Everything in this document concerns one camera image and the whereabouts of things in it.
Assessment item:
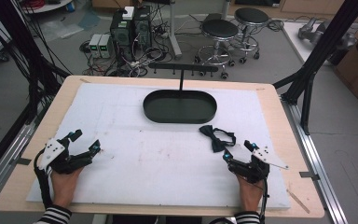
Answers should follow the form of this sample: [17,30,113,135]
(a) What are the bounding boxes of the grey power supply unit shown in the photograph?
[88,33,103,59]
[98,34,114,60]

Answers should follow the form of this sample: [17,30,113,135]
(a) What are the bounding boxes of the person's right hand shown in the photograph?
[236,174,265,213]

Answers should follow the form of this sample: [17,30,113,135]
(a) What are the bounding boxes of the grey table leg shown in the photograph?
[167,0,184,60]

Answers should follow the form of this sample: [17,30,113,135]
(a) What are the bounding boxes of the black computer tower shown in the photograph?
[109,8,136,60]
[132,6,153,50]

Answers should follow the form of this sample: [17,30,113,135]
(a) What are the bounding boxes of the black bow tie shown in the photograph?
[199,124,237,154]

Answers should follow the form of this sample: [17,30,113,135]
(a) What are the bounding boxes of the aluminium frame rail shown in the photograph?
[280,96,350,224]
[0,105,45,206]

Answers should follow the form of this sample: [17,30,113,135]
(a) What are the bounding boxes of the hand-held gripper cable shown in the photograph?
[33,148,54,211]
[209,176,270,224]

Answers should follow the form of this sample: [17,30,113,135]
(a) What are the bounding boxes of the black jewelry stand with tray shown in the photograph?
[143,62,220,125]

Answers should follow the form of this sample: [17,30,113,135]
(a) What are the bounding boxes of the white box on computer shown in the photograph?
[121,6,136,21]

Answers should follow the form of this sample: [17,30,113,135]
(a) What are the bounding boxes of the left hand-held gripper cable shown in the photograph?
[33,148,54,211]

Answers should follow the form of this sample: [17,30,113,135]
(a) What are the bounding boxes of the tangle of floor cables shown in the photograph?
[79,6,206,78]

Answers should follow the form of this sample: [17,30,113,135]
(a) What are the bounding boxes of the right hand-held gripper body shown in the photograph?
[227,146,290,185]

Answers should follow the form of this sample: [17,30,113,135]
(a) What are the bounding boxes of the person's left hand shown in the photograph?
[49,166,85,209]

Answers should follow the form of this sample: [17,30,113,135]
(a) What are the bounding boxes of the white foam mat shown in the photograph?
[25,82,292,210]

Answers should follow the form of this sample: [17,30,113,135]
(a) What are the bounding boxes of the right hand-held gripper cable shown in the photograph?
[209,176,270,224]

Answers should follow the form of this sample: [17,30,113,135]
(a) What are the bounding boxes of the black round stool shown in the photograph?
[233,7,270,63]
[193,18,241,80]

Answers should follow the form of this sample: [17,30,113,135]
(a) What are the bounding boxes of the black metal frame post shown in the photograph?
[272,0,358,136]
[0,0,73,125]

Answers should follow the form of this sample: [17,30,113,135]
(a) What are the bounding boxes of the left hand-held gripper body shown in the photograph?
[38,137,93,175]

